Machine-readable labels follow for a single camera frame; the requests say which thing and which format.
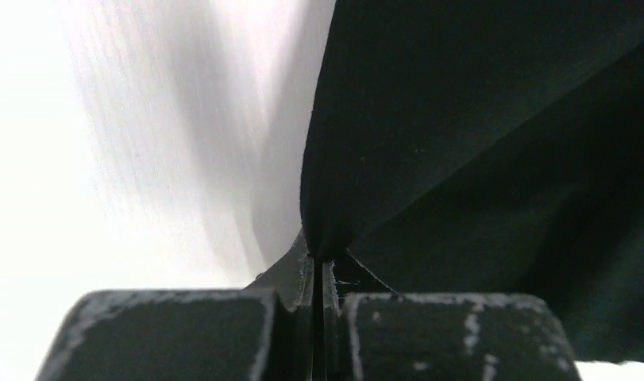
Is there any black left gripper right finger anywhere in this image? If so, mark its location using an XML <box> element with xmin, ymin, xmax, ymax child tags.
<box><xmin>321</xmin><ymin>260</ymin><xmax>580</xmax><ymax>380</ymax></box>

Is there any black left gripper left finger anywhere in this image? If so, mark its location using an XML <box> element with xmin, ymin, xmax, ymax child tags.
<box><xmin>37</xmin><ymin>235</ymin><xmax>314</xmax><ymax>381</ymax></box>

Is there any black t shirt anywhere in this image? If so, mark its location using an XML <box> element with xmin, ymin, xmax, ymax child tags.
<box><xmin>300</xmin><ymin>1</ymin><xmax>644</xmax><ymax>362</ymax></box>

